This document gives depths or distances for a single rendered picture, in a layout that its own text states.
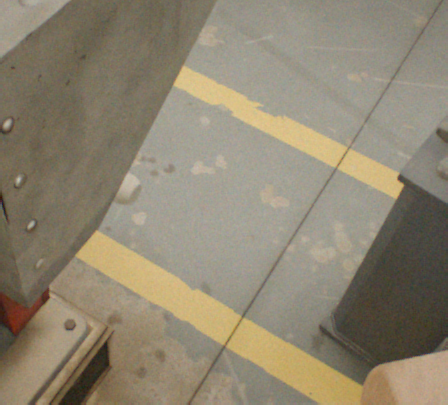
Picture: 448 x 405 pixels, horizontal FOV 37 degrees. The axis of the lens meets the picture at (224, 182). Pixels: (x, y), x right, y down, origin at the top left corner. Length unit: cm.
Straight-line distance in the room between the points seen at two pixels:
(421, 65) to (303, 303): 111
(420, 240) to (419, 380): 116
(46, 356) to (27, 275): 120
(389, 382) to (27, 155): 16
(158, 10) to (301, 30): 234
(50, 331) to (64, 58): 130
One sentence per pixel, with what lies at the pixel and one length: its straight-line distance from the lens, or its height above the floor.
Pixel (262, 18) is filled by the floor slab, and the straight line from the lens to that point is 263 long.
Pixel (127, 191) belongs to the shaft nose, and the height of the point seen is 126.
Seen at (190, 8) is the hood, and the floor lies 147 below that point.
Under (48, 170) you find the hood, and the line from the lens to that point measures 26.
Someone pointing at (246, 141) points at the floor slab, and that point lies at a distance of 219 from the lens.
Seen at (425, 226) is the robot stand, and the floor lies 59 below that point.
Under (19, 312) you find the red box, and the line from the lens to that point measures 144.
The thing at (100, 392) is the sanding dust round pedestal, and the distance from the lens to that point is 177.
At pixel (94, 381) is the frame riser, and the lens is 175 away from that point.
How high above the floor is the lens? 167
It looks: 53 degrees down
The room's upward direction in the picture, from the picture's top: 10 degrees clockwise
